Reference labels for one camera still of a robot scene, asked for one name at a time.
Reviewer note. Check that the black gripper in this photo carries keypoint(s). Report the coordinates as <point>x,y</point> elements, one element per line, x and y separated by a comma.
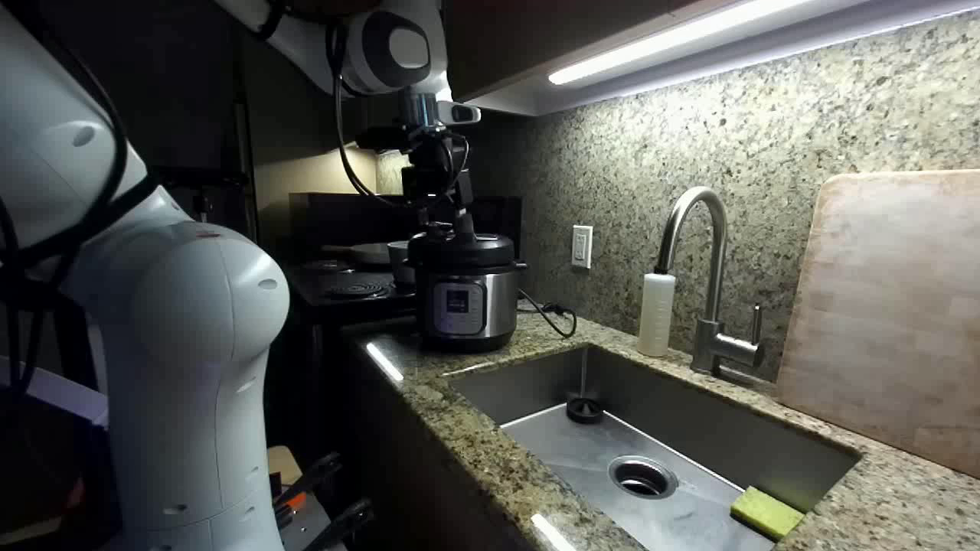
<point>437,169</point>

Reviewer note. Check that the black pressure cooker lid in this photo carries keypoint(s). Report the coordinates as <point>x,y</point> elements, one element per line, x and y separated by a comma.
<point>459,250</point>

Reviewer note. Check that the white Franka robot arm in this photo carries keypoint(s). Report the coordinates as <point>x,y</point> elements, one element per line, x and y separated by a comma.
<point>183,337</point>

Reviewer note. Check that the stainless steel sink basin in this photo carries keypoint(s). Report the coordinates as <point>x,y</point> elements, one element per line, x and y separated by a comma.
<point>654,448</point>

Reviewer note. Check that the stainless pressure cooker base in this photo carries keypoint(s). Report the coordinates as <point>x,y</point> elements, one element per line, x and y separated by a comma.
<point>464,307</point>

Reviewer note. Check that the black stove top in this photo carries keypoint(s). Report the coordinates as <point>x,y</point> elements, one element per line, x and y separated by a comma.
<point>340,280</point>

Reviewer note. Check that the white soap dispenser bottle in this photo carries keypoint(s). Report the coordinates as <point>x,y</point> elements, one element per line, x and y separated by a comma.
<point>657,310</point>

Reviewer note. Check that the brushed steel gooseneck faucet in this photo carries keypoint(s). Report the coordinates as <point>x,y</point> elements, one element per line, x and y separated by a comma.
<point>714,337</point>

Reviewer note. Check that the under-cabinet light strip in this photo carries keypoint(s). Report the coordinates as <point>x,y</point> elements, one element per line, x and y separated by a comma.
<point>714,32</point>

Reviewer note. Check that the yellow green sponge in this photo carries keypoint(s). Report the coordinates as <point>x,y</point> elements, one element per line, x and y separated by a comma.
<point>766,513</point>

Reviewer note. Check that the wooden cutting board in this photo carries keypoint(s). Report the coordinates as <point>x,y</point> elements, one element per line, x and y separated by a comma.
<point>893,315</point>

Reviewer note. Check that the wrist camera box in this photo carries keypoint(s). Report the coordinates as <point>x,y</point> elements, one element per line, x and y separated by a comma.
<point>447,111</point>

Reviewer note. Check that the white wall outlet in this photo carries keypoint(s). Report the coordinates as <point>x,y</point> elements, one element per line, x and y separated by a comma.
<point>583,247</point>

